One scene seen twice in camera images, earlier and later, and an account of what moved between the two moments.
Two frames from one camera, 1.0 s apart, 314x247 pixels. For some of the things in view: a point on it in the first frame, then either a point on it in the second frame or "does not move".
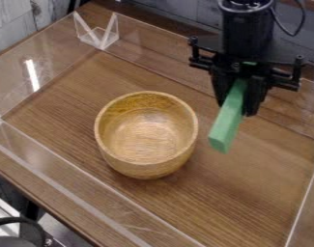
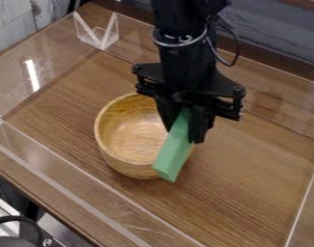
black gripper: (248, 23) -> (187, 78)
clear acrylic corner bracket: (99, 38) does not move
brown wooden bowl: (146, 132) does not move
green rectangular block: (227, 129) -> (177, 149)
